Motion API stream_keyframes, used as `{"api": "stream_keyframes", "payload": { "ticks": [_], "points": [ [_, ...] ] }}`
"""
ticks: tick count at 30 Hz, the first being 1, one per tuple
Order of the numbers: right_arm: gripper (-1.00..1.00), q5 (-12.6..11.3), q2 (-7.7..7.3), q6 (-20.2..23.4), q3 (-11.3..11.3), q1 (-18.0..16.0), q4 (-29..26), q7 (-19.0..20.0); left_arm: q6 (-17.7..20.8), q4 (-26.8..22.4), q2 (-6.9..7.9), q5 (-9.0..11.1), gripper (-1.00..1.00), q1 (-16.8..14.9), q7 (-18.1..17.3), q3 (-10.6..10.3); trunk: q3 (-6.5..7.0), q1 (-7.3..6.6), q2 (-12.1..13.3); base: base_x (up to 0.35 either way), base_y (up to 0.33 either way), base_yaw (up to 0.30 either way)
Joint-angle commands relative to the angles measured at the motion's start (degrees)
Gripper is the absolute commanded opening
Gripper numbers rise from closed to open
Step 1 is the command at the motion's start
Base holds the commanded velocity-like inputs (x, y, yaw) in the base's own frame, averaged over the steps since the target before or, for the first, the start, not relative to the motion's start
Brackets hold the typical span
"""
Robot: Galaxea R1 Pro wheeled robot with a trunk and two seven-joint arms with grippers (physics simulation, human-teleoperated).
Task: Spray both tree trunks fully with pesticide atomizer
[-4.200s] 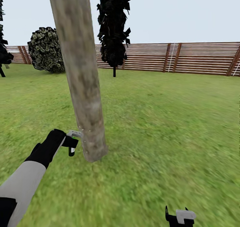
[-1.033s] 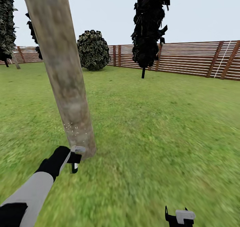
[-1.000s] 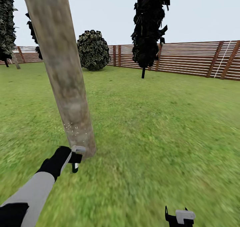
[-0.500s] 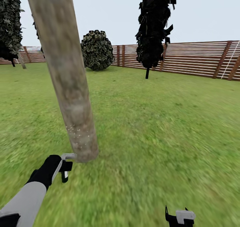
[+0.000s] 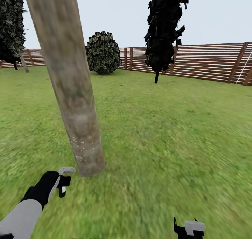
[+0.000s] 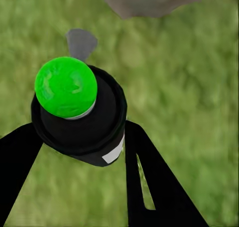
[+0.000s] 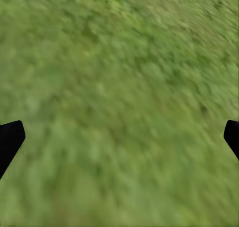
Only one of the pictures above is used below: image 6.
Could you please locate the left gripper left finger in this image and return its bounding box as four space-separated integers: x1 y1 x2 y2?
0 123 43 227

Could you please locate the pesticide atomizer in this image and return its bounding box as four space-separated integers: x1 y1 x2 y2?
31 28 127 167

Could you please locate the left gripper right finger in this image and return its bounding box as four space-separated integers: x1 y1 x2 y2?
124 119 209 227

